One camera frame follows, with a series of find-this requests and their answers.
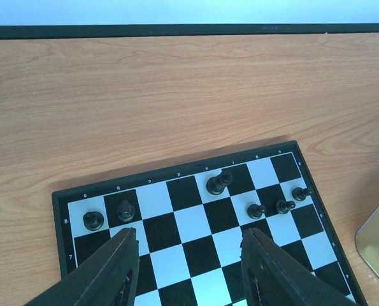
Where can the black aluminium frame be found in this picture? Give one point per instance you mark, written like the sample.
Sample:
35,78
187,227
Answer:
35,32

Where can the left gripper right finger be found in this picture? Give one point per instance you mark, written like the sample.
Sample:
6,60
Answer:
273,277

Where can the black knight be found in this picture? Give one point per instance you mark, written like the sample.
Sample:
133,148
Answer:
126,211

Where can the black silver chess board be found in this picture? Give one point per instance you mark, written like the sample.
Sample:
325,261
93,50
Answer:
189,240

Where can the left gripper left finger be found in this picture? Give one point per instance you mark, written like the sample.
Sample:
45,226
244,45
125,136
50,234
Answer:
108,277

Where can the black pawn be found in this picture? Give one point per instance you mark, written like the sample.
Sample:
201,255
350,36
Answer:
300,194
256,211
283,207

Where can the black queen piece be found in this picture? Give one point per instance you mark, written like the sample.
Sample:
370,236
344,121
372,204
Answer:
216,185

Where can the black rook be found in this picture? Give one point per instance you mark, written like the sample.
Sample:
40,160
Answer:
93,220

